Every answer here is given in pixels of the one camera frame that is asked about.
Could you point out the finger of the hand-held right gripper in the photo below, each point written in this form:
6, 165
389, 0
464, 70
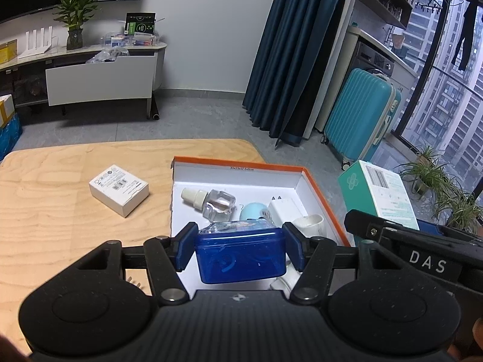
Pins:
364, 222

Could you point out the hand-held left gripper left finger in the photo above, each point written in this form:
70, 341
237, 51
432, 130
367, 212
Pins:
185, 249

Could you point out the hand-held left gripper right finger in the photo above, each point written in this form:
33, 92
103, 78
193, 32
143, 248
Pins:
295, 249

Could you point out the white plastic handheld device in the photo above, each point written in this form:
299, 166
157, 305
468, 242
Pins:
310, 226

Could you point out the green and white carton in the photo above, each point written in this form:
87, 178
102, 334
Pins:
362, 192

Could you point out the white plug adapter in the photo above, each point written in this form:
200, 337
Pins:
285, 209

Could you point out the blue plastic case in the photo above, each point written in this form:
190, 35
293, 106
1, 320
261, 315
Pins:
241, 258

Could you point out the clear glass refill bottle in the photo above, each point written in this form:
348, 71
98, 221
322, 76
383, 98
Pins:
217, 203

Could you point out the orange-edged cardboard box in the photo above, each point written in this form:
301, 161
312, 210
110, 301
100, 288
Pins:
234, 179

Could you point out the light blue round object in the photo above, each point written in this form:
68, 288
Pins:
254, 211

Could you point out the spider plant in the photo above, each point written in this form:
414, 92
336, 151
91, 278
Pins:
441, 184

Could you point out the small white carton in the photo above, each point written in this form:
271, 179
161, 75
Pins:
119, 190

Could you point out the turquoise suitcase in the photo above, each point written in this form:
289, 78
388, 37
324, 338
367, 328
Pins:
358, 120

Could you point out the black tube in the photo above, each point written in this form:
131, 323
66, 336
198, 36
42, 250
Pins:
155, 110

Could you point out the dark washing machine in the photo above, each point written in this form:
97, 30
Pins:
373, 60

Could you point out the dark blue curtain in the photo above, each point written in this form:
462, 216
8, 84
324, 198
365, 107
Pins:
294, 52

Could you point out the white television cabinet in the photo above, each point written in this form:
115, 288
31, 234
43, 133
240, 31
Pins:
102, 79

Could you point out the crumpled clear plastic bag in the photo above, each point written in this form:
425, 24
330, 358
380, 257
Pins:
107, 55

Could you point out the blue plastic bag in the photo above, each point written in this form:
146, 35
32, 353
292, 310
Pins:
9, 135

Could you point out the clear plastic containers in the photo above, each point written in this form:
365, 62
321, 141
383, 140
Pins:
132, 39

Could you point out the cardboard parcel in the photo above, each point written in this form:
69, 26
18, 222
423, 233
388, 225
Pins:
6, 109

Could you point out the hanging dark clothing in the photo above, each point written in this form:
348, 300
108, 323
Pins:
468, 19

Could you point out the clip drying hanger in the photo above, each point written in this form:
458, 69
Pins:
422, 0

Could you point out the black and green carton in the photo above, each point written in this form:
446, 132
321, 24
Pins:
140, 22

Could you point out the white antenna router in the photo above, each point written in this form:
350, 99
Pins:
37, 43

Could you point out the potted bamboo plant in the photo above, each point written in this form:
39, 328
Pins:
75, 11

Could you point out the yellow carton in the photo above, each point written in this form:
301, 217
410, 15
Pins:
7, 51

